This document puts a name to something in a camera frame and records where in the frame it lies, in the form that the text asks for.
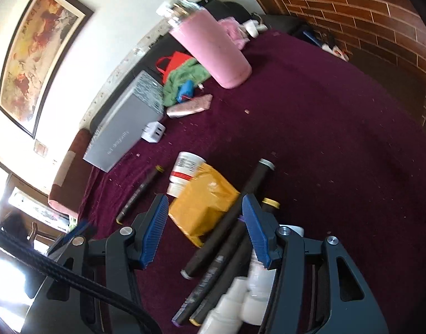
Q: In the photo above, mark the plain white bottle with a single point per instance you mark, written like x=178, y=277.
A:
x=223, y=309
x=256, y=295

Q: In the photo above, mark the maroon tablecloth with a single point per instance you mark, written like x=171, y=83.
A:
x=321, y=128

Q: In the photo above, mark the white charger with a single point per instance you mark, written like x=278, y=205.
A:
x=155, y=132

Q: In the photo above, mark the green cloth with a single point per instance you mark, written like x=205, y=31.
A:
x=185, y=76

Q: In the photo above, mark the yellow packet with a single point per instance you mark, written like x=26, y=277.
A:
x=202, y=205

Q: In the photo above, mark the grey box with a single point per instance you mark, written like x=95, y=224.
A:
x=122, y=128

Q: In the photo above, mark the black marker purple cap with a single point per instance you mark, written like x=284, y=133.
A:
x=206, y=281

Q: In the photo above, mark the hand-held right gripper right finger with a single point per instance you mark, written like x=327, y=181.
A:
x=258, y=233

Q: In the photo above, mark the black marker yellow cap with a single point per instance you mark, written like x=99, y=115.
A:
x=140, y=193
x=227, y=285

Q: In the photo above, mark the maroon armchair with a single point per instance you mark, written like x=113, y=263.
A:
x=66, y=181

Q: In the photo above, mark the framed wall painting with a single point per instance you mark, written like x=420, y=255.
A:
x=35, y=52

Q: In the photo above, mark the black marker grey cap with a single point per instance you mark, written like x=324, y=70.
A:
x=230, y=215

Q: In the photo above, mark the pink tumbler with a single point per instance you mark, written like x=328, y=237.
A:
x=213, y=48

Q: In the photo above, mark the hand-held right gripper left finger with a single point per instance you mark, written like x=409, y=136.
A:
x=154, y=229

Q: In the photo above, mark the red bag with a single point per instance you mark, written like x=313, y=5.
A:
x=178, y=59

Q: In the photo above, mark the white cup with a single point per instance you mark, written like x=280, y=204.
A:
x=251, y=28

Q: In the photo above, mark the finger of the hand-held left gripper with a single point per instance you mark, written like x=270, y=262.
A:
x=84, y=229

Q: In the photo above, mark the pink cloth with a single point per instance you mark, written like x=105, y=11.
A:
x=234, y=31

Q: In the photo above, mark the small wall notice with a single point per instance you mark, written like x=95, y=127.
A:
x=41, y=147

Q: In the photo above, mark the blue plastic gadget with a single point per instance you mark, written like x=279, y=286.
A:
x=186, y=89

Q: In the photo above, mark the blue object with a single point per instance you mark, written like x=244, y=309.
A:
x=311, y=37

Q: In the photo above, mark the white bottle red label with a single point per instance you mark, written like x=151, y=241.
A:
x=185, y=167

